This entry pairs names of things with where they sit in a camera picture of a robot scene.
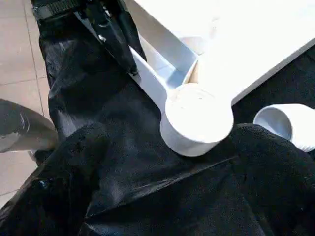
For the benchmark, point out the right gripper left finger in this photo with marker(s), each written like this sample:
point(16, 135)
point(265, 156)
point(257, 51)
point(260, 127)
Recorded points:
point(54, 196)

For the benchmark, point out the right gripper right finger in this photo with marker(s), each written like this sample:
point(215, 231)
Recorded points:
point(285, 187)

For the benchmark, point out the white plastic table leg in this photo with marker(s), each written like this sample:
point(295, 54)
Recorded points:
point(288, 123)

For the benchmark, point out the white plastic table top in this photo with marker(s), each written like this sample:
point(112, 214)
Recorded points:
point(256, 44)

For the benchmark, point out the grey robot foot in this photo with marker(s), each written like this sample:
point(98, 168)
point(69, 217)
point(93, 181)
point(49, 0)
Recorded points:
point(24, 128)

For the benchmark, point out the black mat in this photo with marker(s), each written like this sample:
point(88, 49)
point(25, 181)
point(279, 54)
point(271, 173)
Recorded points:
point(133, 147)

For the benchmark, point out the black folding table frame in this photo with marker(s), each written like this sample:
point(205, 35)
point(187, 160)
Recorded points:
point(108, 29)

